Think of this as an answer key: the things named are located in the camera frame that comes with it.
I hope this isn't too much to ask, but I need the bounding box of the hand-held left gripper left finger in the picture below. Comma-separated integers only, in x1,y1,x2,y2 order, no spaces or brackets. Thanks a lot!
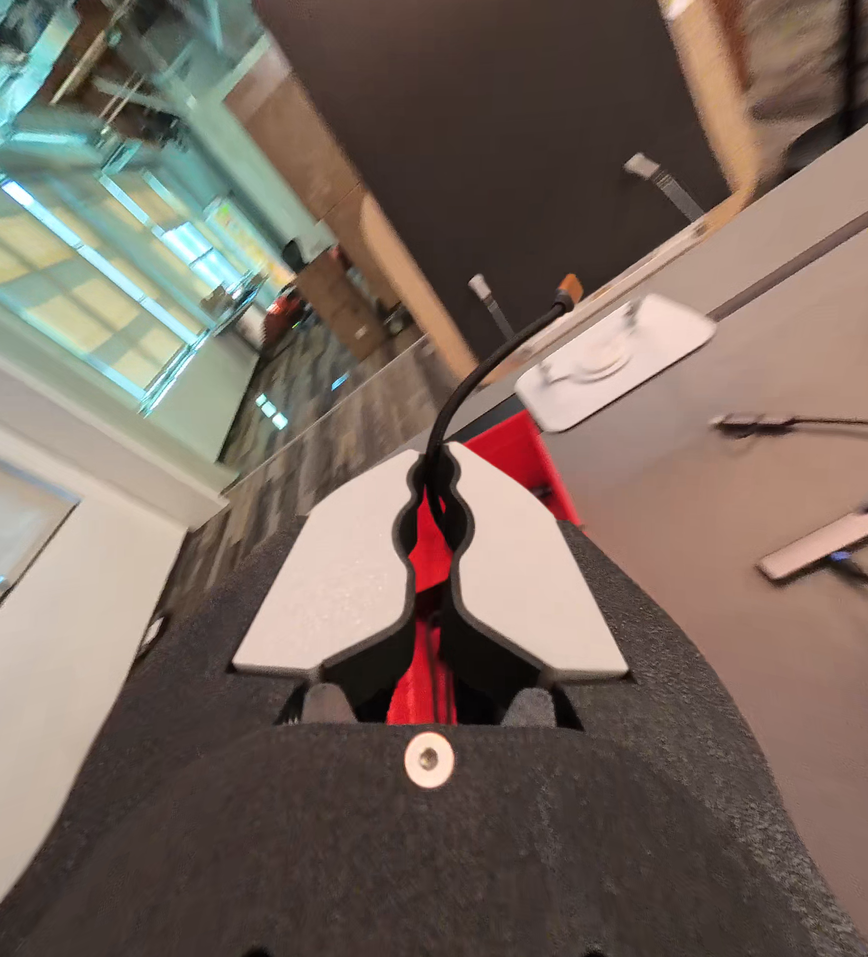
232,449,429,722

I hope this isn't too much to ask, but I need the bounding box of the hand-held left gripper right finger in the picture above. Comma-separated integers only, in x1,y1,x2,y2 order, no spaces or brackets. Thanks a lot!
445,441,629,722

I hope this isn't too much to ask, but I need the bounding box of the red plastic bin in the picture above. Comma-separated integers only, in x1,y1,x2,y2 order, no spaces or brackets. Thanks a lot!
385,410,584,726

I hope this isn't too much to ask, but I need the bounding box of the black cable with orange plugs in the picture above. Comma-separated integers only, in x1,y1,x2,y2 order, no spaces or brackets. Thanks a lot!
413,273,583,552

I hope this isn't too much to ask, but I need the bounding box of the grey usb hub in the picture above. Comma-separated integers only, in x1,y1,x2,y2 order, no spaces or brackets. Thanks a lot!
711,413,868,584

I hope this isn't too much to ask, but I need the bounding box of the large cardboard box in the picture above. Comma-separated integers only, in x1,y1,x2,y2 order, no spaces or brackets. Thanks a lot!
295,253,399,361

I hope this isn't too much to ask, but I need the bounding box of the wood-framed board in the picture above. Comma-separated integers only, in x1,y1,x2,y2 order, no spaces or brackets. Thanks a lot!
329,0,770,387

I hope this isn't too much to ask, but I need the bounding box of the black cover sheet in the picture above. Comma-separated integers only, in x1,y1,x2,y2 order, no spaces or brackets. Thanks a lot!
253,0,731,354

